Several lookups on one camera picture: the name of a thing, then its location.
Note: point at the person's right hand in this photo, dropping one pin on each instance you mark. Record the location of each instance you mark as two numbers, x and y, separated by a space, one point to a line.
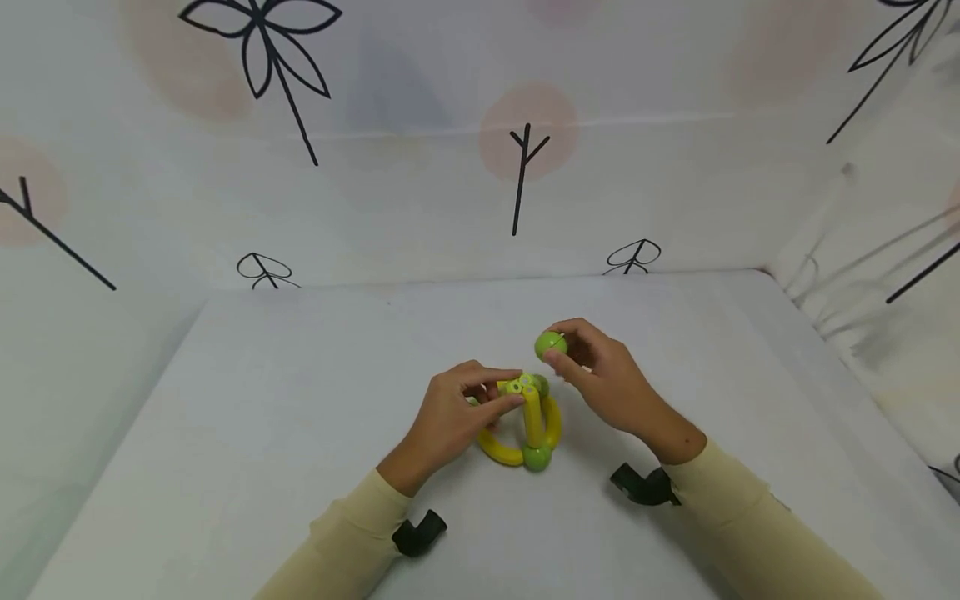
619 389

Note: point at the person's left hand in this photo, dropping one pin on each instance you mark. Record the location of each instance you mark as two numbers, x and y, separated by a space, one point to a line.
444 421

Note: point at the person's left fingers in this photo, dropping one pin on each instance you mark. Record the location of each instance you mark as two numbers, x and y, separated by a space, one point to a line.
487 394

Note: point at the person's right index finger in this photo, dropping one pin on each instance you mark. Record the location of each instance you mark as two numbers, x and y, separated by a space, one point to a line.
574 326

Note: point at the person's right fingers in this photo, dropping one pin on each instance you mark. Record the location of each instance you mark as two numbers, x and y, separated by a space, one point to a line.
579 350

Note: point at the person's right thumb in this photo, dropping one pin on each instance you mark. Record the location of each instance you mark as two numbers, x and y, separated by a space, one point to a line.
568 368

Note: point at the person's left thumb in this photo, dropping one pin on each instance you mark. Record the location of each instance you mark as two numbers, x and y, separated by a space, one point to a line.
501 407

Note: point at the person's left index finger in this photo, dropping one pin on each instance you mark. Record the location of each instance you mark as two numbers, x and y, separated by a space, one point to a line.
491 375

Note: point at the green ball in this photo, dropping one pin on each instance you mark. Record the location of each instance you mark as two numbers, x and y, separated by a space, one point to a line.
550 344

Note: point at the yellow green rod-and-ball toy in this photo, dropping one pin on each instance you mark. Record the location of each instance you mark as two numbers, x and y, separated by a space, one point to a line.
534 425

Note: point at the person's right forearm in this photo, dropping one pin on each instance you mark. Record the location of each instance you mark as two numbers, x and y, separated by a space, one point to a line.
757 517

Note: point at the person's left forearm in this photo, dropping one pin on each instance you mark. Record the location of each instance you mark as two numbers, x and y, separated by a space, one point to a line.
345 537

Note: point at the black wrist band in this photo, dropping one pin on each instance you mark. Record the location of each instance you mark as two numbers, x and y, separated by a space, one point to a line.
420 534
646 487

